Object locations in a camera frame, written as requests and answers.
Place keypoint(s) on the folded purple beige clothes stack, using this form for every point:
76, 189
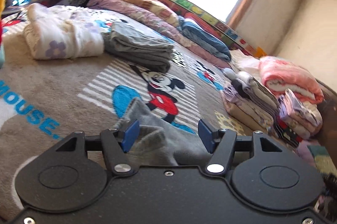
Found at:
247, 100

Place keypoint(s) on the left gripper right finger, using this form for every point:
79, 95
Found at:
260, 170

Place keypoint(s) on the orange patterned pillow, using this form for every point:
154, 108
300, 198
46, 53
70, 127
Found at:
159, 9

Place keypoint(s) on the folded grey clothes stack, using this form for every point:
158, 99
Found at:
148, 49

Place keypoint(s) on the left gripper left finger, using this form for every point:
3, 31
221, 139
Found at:
75, 172

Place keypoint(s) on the colourful alphabet play mat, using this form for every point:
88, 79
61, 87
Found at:
227, 35

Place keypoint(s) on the white floral folded quilt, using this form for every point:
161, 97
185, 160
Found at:
62, 32

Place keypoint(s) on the grey knit garment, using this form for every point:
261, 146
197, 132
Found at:
160, 143

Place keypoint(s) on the Mickey Mouse brown blanket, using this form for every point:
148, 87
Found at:
44, 101

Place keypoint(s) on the purple floral duvet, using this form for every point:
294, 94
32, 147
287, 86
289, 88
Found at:
152, 21

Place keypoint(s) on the folded colourful clothes stack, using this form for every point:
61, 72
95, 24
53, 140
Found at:
296, 121

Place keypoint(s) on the blue folded blanket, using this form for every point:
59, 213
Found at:
191, 30

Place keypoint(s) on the pink fluffy blanket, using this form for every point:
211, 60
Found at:
279, 74

